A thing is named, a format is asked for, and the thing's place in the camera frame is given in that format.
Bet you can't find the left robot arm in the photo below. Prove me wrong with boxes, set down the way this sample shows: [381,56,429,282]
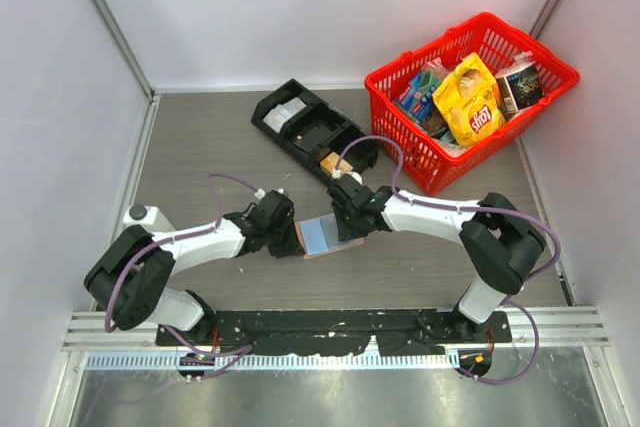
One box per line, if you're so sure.
[84,190,304,345]

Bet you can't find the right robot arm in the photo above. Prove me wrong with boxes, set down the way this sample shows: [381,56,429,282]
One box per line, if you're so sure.
[328,174,546,342]

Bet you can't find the gold card in tray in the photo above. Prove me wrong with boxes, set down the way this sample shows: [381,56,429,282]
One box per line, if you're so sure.
[320,152,353,178]

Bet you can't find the white cards in tray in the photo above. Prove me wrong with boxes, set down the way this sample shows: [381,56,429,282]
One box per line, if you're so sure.
[263,97,307,133]

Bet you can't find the red plastic shopping basket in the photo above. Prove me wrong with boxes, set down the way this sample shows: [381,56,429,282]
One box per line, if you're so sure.
[364,12,580,196]

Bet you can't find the black compartment tray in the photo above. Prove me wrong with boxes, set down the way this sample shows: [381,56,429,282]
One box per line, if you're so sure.
[251,79,380,186]

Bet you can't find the white clear plastic packet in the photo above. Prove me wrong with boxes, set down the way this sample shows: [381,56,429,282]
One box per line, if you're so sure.
[440,141,468,159]

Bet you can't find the dark brown packet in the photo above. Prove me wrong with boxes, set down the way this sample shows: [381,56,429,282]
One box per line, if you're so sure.
[421,109,448,138]

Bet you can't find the white box device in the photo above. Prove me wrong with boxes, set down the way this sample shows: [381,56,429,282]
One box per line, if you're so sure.
[122,204,174,232]

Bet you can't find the blue sponge pack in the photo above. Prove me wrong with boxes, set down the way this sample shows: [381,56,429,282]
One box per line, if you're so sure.
[393,69,440,124]

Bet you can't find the yellow chips bag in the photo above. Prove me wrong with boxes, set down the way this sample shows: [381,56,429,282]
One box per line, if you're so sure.
[433,52,506,148]

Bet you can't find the black round can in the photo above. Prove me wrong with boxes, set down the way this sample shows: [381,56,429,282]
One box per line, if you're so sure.
[495,61,544,119]

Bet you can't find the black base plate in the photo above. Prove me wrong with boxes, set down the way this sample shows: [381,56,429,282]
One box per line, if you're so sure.
[149,308,512,357]

